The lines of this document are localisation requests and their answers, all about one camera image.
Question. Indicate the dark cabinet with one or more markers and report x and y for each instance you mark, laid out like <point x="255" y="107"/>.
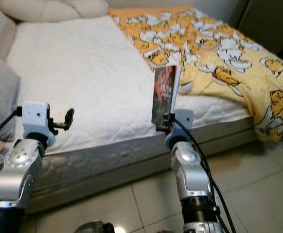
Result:
<point x="268" y="22"/>

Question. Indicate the silver robot left leg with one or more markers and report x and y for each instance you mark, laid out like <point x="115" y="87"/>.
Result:
<point x="90" y="227"/>

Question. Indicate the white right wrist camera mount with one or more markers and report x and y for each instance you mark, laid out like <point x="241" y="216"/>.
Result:
<point x="183" y="120"/>

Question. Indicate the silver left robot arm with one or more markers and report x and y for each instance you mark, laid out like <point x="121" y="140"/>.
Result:
<point x="15" y="174"/>

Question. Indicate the yellow cartoon-print blanket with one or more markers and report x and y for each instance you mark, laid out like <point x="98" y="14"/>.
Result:
<point x="229" y="58"/>

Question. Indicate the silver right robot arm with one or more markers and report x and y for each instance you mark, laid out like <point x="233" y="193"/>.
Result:
<point x="190" y="174"/>

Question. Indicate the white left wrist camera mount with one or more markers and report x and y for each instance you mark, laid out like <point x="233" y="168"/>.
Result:
<point x="34" y="118"/>

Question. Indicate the dark red-covered book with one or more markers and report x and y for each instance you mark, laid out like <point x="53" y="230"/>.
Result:
<point x="163" y="92"/>

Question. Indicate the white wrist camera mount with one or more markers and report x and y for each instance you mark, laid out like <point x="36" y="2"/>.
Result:
<point x="183" y="120"/>
<point x="34" y="118"/>

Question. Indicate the cream knotted pillow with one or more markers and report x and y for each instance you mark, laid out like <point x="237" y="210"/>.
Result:
<point x="49" y="8"/>

